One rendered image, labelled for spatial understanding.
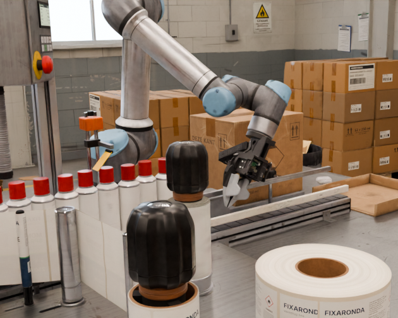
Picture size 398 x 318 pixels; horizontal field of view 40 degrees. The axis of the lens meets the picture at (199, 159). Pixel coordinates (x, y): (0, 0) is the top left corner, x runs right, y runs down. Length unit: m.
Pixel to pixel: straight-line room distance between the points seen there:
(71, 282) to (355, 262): 0.52
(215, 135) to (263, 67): 6.06
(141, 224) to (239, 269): 0.61
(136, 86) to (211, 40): 5.76
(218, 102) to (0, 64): 0.52
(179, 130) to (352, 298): 4.05
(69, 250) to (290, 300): 0.45
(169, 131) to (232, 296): 3.69
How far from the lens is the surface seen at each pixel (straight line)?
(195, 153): 1.02
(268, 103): 1.50
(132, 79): 1.65
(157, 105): 4.65
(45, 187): 1.23
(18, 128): 6.62
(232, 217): 1.47
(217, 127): 1.76
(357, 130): 4.96
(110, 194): 1.29
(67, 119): 6.76
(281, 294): 0.80
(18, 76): 1.20
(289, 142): 1.86
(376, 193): 2.00
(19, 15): 1.20
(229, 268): 1.23
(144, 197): 1.34
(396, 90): 5.24
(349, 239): 1.56
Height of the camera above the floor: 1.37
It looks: 12 degrees down
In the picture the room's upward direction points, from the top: 2 degrees counter-clockwise
